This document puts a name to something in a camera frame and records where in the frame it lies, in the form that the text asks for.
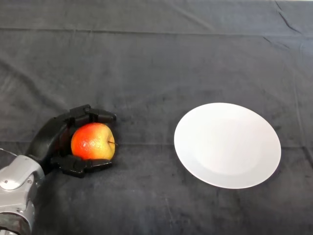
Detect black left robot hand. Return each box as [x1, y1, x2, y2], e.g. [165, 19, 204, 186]
[25, 104, 117, 179]

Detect red yellow apple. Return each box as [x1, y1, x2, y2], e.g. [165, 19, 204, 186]
[70, 122, 118, 161]

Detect white round plate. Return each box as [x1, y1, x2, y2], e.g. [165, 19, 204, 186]
[174, 102, 282, 189]

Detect black cloth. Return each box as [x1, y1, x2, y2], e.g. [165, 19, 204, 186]
[0, 0, 313, 235]

